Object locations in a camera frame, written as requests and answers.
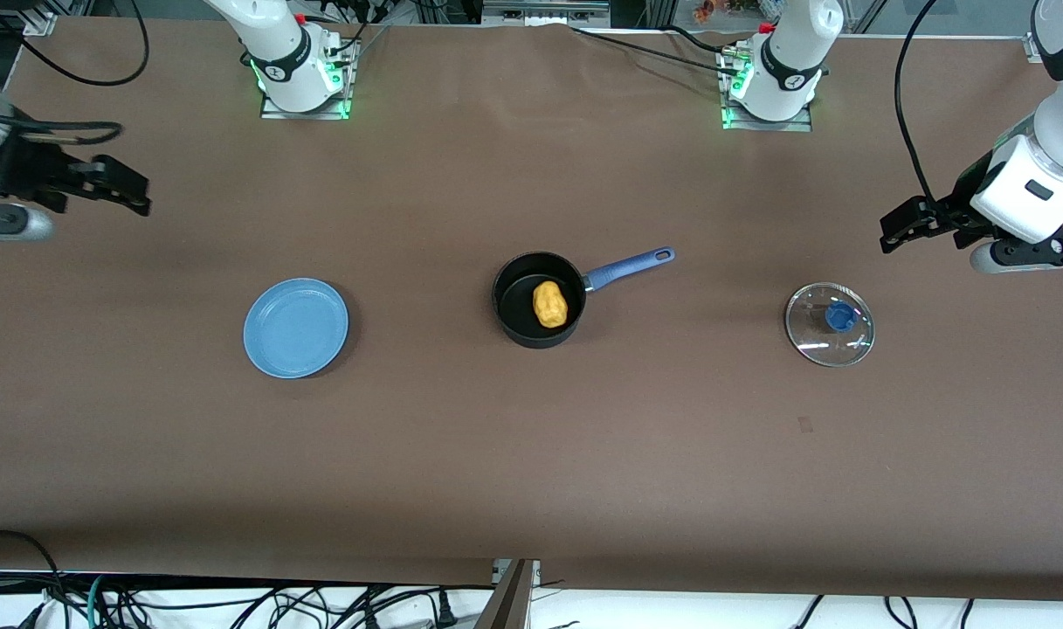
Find glass lid with blue knob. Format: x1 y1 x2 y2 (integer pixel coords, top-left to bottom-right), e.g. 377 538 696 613
784 282 876 368

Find yellow potato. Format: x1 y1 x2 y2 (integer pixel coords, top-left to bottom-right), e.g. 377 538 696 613
532 280 569 329

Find blue round plate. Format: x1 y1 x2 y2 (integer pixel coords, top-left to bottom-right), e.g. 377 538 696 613
243 278 350 379

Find orange colourful items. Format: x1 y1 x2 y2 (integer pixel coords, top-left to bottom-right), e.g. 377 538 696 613
693 0 763 23

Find brown table cover sheet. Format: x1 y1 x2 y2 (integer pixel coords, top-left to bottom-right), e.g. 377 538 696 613
0 17 1063 604

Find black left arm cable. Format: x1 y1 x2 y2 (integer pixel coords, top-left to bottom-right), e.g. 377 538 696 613
895 0 944 206

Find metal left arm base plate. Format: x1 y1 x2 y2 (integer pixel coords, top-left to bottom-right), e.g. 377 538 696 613
719 48 813 132

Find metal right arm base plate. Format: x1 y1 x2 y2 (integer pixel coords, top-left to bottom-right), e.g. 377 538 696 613
260 39 355 121

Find black base cable bundle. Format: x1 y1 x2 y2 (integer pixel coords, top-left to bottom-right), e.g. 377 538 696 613
317 0 392 66

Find short black cable on table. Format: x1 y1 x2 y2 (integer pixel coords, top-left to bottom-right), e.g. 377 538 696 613
666 24 746 59

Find black pot with blue handle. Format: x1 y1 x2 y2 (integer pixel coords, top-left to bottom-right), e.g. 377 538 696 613
493 247 676 349

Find long black cable on table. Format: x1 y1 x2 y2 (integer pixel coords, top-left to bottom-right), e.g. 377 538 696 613
570 26 742 71

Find thick black cable loop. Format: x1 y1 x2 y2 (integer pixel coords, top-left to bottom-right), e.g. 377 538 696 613
0 530 71 629

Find teal cable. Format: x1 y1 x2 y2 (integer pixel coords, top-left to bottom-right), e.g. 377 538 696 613
86 574 113 629

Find aluminium rail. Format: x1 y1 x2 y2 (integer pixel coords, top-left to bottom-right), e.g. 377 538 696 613
481 0 612 29

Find aluminium post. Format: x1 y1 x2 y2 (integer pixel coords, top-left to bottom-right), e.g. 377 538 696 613
474 559 541 629

